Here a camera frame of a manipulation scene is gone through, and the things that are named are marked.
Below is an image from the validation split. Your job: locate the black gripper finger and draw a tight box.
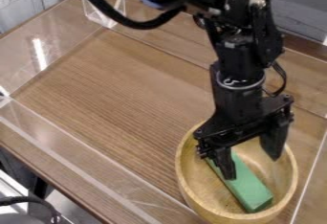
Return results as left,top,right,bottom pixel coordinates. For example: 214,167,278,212
259,120,290,161
214,147,236,180

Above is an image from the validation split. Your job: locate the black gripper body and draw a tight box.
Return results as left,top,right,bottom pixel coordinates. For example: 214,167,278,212
194,63,294,160

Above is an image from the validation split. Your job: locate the green rectangular block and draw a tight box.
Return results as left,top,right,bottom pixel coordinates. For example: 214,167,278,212
206,152,274,213

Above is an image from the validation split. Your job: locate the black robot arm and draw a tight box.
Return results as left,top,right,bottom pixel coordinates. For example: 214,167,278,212
142,0,294,180

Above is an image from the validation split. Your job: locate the brown wooden bowl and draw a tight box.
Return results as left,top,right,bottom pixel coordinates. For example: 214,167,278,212
175,132,299,224

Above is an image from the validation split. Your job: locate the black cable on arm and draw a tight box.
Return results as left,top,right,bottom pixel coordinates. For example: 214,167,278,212
68,0,190,31

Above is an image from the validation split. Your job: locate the clear acrylic corner bracket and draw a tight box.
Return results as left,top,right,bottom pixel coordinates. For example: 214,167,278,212
82,0,127,29

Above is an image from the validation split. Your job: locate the black cable bottom left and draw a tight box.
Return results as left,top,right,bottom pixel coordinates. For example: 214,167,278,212
0,196,64,224

